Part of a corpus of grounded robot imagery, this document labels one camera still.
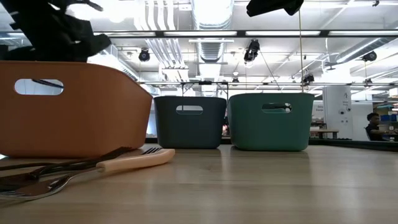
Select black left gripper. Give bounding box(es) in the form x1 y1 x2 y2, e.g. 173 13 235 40
0 0 112 62

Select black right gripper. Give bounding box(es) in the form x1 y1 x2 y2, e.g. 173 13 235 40
247 0 305 16

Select dark bronze metal fork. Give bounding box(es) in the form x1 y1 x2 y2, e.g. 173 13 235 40
0 146 134 189
32 79 64 89

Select orange-handled silver fork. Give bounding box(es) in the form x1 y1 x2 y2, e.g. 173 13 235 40
0 147 176 202

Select black overhead light bar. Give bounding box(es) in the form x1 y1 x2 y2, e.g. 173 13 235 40
90 30 398 39

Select orange plastic bin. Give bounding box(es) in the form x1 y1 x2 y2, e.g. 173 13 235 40
0 60 154 159

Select white ceiling pipes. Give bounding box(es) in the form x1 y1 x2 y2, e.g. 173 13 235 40
133 0 189 69

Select black metal rack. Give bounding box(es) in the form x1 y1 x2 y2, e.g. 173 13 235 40
179 80 230 102

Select green plastic bin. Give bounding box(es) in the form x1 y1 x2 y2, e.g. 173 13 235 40
226 92 315 152

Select dark teal plastic bin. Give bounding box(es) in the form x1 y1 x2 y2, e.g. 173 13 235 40
154 95 228 149

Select white column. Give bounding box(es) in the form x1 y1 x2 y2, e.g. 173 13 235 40
322 86 354 140

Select wooden background table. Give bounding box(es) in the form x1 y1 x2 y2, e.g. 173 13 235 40
310 128 340 140

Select person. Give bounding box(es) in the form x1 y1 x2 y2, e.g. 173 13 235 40
364 111 393 142

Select metal shelf blue bins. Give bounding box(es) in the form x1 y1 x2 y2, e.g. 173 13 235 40
373 102 398 141

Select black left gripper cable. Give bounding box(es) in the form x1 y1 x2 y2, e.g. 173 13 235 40
65 0 104 12

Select thin hanging cord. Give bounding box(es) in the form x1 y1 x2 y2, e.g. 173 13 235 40
298 11 303 93

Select silver ribbed air duct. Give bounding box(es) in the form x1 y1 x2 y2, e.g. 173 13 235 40
190 0 234 63

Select grey round air duct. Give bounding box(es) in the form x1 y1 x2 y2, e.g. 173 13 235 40
335 37 398 65

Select black metal table frame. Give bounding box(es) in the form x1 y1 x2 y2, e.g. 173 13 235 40
145 136 398 152

